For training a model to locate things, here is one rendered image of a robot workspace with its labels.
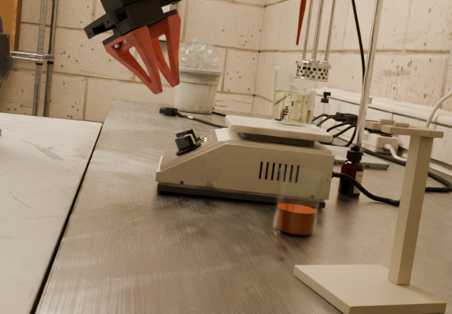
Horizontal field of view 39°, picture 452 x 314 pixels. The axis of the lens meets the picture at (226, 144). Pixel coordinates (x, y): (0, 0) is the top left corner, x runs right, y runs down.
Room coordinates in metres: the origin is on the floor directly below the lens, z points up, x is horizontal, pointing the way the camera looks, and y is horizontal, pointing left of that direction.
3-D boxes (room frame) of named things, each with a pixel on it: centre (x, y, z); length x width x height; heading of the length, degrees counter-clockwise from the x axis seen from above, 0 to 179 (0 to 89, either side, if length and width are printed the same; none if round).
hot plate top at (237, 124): (0.77, -0.06, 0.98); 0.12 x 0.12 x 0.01; 4
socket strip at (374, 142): (1.55, -0.31, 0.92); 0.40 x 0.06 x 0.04; 9
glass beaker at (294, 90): (0.77, -0.07, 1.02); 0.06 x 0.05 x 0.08; 85
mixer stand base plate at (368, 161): (1.20, -0.14, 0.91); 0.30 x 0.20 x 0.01; 99
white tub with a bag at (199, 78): (1.85, 0.11, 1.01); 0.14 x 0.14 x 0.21
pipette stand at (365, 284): (0.45, -0.12, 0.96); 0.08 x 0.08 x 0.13; 22
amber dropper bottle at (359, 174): (0.83, -0.17, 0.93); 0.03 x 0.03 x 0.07
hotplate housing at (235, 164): (0.77, -0.03, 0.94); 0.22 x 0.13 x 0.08; 94
